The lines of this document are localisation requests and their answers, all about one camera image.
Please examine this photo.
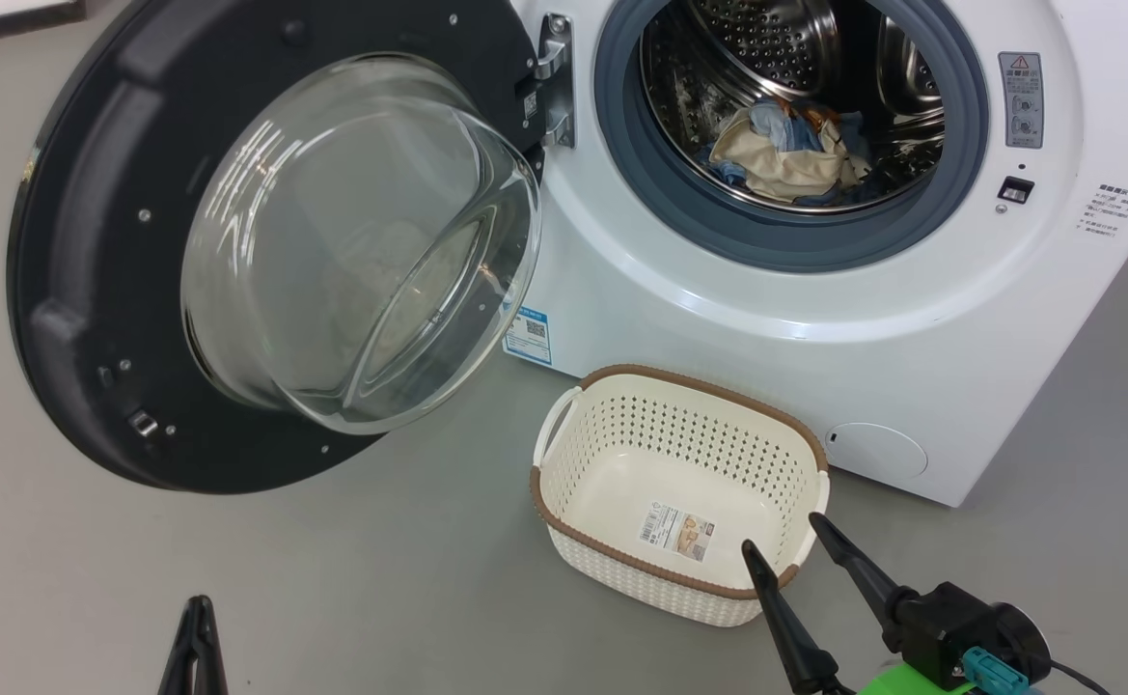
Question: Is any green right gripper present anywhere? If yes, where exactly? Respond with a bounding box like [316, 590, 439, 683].
[741, 513, 979, 695]

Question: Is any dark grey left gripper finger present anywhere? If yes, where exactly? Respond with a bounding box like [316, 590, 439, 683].
[158, 596, 202, 695]
[199, 596, 229, 695]

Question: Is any round glass washing machine door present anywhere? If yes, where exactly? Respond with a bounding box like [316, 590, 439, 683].
[6, 0, 545, 495]

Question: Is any cream printed garment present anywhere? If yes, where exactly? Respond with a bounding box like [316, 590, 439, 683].
[708, 106, 873, 202]

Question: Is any light blue garment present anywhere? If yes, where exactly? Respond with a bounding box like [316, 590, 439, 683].
[713, 97, 873, 209]

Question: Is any basket product label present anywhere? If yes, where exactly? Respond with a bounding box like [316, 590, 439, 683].
[637, 502, 716, 563]

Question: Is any cream perforated laundry basket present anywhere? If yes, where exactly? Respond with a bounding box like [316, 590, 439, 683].
[530, 364, 831, 628]

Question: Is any white front-load washing machine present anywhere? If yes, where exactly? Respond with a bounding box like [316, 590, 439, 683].
[501, 0, 1128, 508]

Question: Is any grey rubber door gasket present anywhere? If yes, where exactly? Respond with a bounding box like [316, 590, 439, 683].
[592, 0, 991, 274]

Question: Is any metal door hinge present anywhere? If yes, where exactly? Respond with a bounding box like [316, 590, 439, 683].
[533, 14, 576, 149]

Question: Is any round white filter cap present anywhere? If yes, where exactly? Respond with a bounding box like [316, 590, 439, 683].
[826, 423, 929, 479]

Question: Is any grey warning sticker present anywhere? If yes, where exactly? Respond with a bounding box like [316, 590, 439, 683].
[998, 52, 1045, 150]

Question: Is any steel perforated washer drum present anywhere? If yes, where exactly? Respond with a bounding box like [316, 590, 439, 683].
[639, 0, 946, 215]

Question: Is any teal cable connector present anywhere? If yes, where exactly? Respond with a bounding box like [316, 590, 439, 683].
[961, 649, 1030, 695]

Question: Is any thin black cable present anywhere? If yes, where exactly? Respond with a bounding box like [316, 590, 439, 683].
[1046, 659, 1114, 695]

